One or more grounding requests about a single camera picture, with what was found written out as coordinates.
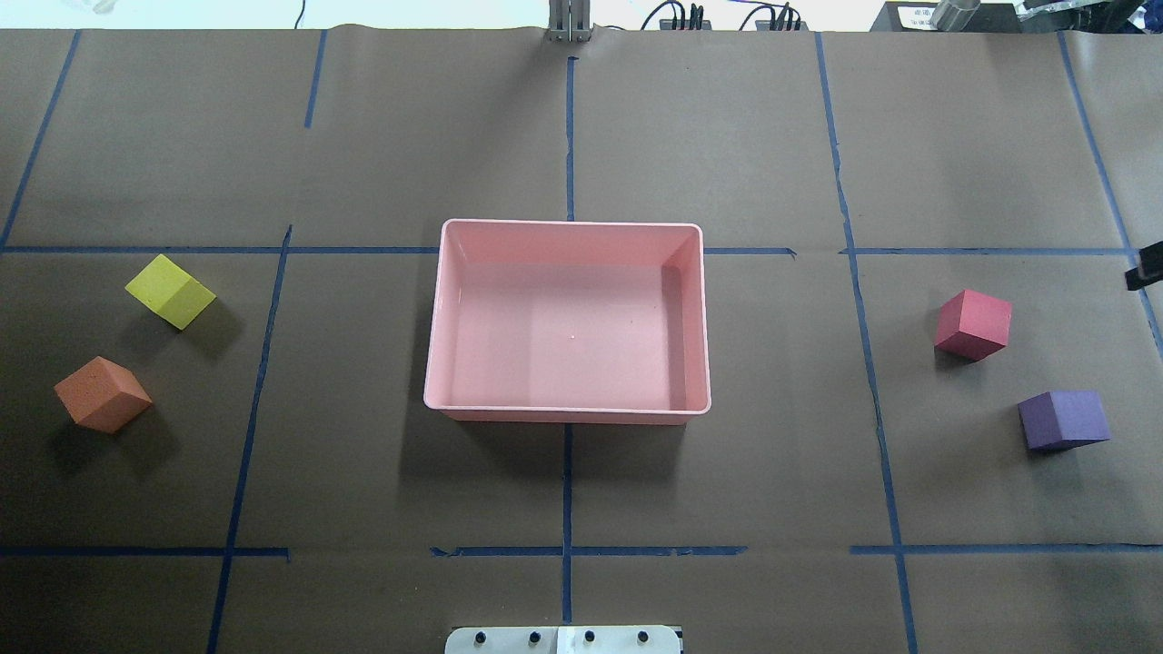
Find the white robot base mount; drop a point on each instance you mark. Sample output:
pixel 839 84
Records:
pixel 567 639

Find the purple foam block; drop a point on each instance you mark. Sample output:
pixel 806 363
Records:
pixel 1063 420

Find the pink plastic bin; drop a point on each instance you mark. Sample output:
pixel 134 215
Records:
pixel 569 321

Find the black power strip plugs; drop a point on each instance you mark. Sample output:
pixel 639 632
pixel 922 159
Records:
pixel 725 16

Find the brown paper table cover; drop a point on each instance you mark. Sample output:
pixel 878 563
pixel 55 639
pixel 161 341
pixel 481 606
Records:
pixel 852 489

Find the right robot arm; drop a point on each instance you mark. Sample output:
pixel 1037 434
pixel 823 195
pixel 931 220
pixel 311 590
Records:
pixel 1148 268

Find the red foam block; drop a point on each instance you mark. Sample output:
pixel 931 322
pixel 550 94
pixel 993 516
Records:
pixel 973 325

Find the orange foam block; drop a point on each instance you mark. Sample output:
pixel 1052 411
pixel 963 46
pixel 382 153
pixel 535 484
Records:
pixel 102 396

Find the yellow foam block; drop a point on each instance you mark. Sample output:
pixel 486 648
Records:
pixel 170 292

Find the aluminium frame post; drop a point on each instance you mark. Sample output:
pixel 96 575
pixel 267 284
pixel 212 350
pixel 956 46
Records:
pixel 569 21

